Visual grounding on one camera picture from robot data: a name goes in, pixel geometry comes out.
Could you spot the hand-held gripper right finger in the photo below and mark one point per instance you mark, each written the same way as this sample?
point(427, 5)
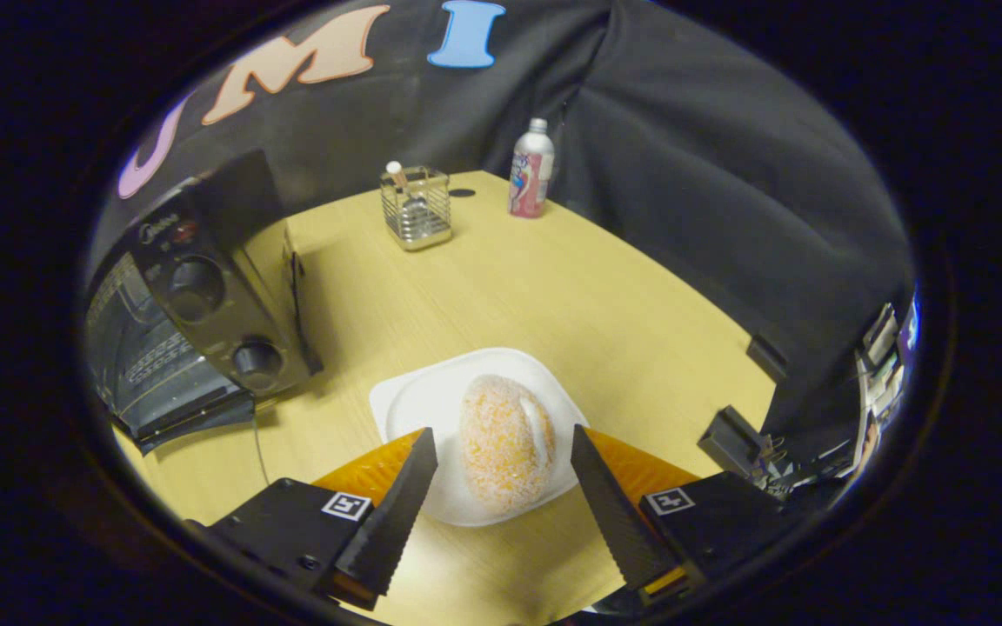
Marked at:
point(610, 513)

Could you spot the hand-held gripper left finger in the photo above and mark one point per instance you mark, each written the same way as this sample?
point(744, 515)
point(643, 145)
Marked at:
point(397, 513)

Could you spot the sugared round doughnut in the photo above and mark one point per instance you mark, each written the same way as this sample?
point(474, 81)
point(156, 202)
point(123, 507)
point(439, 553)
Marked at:
point(501, 443)

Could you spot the black toaster oven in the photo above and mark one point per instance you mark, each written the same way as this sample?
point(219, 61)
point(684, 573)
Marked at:
point(231, 261)

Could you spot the white square plate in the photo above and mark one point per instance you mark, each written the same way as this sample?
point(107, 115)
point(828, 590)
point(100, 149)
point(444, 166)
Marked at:
point(423, 400)

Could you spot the black table clamp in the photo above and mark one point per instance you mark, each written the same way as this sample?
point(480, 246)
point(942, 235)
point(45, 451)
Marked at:
point(766, 358)
point(727, 435)

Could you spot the white-tipped wooden stick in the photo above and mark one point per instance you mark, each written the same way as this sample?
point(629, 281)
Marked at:
point(396, 173)

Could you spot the silver pink drink bottle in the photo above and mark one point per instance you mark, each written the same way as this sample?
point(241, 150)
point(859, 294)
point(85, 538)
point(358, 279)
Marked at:
point(531, 178)

